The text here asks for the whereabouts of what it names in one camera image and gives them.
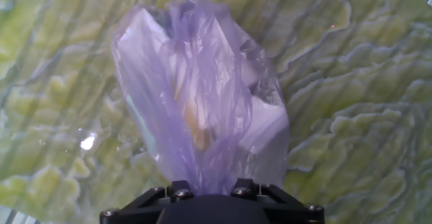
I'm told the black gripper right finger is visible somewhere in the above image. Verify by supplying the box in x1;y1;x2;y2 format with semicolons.
230;178;325;224

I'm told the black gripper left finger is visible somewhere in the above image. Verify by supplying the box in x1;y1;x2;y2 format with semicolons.
99;179;196;224

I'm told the white box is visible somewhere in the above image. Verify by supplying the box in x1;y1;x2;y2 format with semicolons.
236;95;290;155

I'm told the yellow item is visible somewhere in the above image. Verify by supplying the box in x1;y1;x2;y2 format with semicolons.
184;92;213;151

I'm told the purple translucent plastic bag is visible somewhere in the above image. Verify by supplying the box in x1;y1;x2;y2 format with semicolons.
110;0;291;197

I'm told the green marble pattern mat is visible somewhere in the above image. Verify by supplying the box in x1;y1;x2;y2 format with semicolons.
0;0;432;224

